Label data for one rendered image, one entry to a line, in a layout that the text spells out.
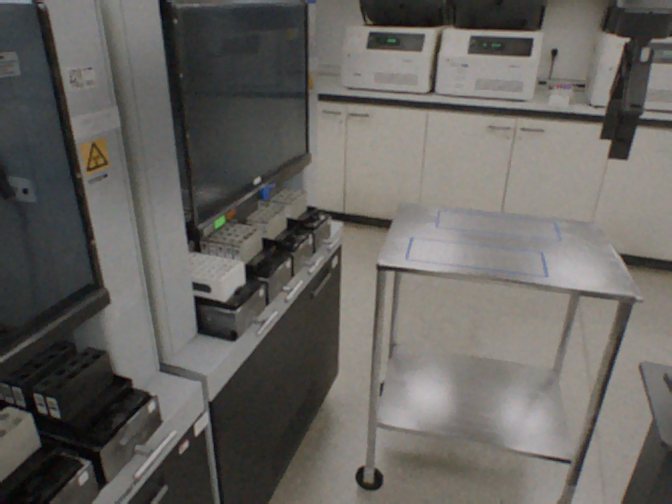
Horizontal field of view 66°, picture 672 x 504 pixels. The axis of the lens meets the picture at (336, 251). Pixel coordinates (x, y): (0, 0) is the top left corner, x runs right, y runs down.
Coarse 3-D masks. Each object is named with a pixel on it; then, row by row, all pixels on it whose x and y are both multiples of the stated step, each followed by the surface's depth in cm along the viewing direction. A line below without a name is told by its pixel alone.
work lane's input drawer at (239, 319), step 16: (240, 288) 117; (256, 288) 120; (208, 304) 114; (224, 304) 112; (240, 304) 113; (256, 304) 120; (208, 320) 114; (224, 320) 113; (240, 320) 113; (256, 320) 118; (272, 320) 119; (240, 336) 115; (256, 336) 114
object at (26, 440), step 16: (16, 416) 73; (0, 432) 70; (16, 432) 71; (32, 432) 74; (0, 448) 69; (16, 448) 71; (32, 448) 74; (0, 464) 69; (16, 464) 72; (0, 480) 70
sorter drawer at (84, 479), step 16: (64, 464) 73; (80, 464) 74; (32, 480) 70; (48, 480) 71; (64, 480) 71; (80, 480) 74; (16, 496) 70; (32, 496) 68; (48, 496) 69; (64, 496) 71; (80, 496) 74; (96, 496) 77
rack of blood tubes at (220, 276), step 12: (192, 264) 119; (204, 264) 118; (216, 264) 119; (228, 264) 118; (240, 264) 118; (192, 276) 113; (204, 276) 114; (216, 276) 113; (228, 276) 113; (240, 276) 118; (204, 288) 119; (216, 288) 112; (228, 288) 114
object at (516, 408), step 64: (384, 256) 133; (448, 256) 134; (512, 256) 135; (576, 256) 135; (384, 320) 139; (384, 384) 170; (448, 384) 171; (512, 384) 171; (512, 448) 147; (576, 448) 141
